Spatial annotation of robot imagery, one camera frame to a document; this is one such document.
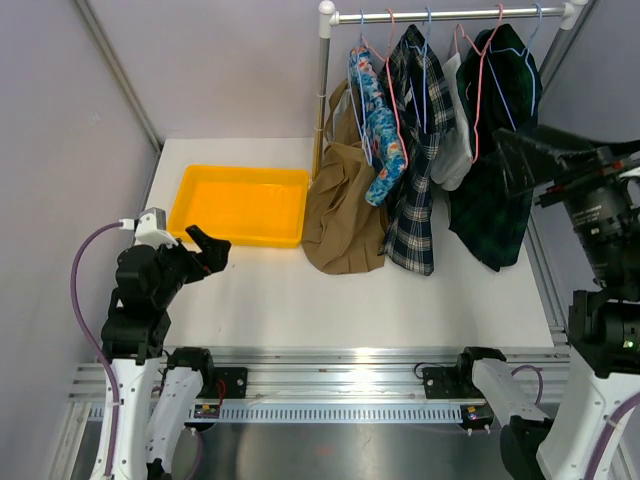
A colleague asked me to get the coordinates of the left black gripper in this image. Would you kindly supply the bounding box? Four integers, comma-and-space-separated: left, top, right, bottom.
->
153, 224, 231, 306

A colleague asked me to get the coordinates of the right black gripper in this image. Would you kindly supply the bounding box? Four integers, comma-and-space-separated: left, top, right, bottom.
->
497, 124, 640, 288

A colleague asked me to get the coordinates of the dark green plaid skirt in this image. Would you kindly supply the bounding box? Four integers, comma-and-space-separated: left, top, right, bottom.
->
449, 29, 538, 272

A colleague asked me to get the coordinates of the pink wire hanger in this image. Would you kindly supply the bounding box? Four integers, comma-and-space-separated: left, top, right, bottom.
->
453, 3, 504, 163
367, 8, 407, 151

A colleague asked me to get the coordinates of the tan pleated skirt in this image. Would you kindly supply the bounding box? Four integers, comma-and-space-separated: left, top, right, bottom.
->
301, 82, 388, 275

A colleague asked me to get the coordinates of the navy white plaid skirt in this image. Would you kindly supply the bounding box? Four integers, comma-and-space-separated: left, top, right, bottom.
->
378, 24, 455, 276

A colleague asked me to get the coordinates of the blue floral skirt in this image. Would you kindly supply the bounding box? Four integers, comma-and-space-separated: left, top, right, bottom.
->
347, 43, 408, 206

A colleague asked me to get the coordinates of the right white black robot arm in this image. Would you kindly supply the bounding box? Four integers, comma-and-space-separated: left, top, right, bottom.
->
453, 126, 639, 479

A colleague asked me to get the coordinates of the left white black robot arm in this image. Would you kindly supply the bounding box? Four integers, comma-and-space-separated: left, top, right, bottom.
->
95, 225, 231, 479

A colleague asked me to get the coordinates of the yellow plastic tray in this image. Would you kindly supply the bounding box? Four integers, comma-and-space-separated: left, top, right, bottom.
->
167, 165, 310, 248

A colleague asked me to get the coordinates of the metal clothes rack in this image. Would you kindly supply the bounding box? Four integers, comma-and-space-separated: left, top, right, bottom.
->
311, 1, 596, 178

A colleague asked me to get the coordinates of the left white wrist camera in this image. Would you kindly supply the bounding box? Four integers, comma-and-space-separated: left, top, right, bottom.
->
118, 207, 179, 250

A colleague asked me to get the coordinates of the slotted cable duct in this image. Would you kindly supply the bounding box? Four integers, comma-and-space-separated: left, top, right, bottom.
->
187, 404, 462, 424

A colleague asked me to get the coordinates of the aluminium mounting rail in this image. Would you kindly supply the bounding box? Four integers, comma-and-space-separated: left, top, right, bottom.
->
67, 345, 569, 404

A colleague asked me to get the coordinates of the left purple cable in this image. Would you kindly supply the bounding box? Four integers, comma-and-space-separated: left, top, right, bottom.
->
69, 222, 124, 480

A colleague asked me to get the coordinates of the purple cable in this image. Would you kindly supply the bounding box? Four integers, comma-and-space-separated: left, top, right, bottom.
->
69, 222, 124, 480
509, 363, 640, 480

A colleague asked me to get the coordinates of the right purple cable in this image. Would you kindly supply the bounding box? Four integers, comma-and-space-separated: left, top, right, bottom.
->
509, 363, 640, 480

